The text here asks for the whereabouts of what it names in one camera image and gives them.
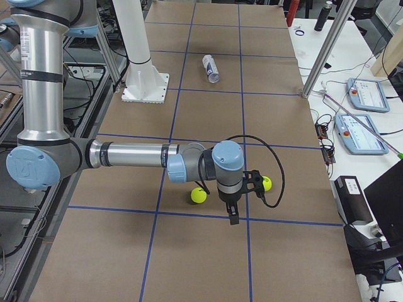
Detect thin metal rod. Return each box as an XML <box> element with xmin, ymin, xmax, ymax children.
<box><xmin>321</xmin><ymin>90</ymin><xmax>403</xmax><ymax>160</ymax></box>

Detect upper teach pendant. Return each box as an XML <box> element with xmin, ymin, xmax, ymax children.
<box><xmin>347</xmin><ymin>77</ymin><xmax>390</xmax><ymax>113</ymax></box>

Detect black box with label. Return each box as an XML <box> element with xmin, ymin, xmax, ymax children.
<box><xmin>333</xmin><ymin>176</ymin><xmax>373</xmax><ymax>226</ymax></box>

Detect clear tennis ball can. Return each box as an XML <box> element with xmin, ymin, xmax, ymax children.
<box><xmin>202</xmin><ymin>55</ymin><xmax>220</xmax><ymax>84</ymax></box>

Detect wooden plank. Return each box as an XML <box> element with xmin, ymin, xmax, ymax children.
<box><xmin>371</xmin><ymin>0</ymin><xmax>403</xmax><ymax>77</ymax></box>

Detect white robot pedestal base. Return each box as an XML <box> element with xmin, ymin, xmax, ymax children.
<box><xmin>113</xmin><ymin>0</ymin><xmax>169</xmax><ymax>104</ymax></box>

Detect teach pendant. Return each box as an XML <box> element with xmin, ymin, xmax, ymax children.
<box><xmin>335</xmin><ymin>113</ymin><xmax>389</xmax><ymax>155</ymax></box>
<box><xmin>347</xmin><ymin>77</ymin><xmax>390</xmax><ymax>113</ymax></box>

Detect aluminium frame post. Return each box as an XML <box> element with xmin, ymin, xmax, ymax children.
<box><xmin>301</xmin><ymin>0</ymin><xmax>357</xmax><ymax>99</ymax></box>

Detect lower teach pendant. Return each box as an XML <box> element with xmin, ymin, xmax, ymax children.
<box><xmin>335</xmin><ymin>113</ymin><xmax>389</xmax><ymax>155</ymax></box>

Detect black water bottle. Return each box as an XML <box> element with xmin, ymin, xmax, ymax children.
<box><xmin>314</xmin><ymin>1</ymin><xmax>332</xmax><ymax>31</ymax></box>

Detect orange circuit board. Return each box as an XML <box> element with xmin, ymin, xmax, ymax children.
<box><xmin>315</xmin><ymin>123</ymin><xmax>328</xmax><ymax>140</ymax></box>

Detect yellow tennis ball with logo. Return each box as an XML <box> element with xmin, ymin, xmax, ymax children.
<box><xmin>263</xmin><ymin>176</ymin><xmax>273</xmax><ymax>192</ymax></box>

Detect black monitor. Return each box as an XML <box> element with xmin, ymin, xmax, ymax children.
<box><xmin>364</xmin><ymin>160</ymin><xmax>402</xmax><ymax>246</ymax></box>

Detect yellow tennis ball plain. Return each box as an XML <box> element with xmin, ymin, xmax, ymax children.
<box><xmin>191</xmin><ymin>187</ymin><xmax>207</xmax><ymax>204</ymax></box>

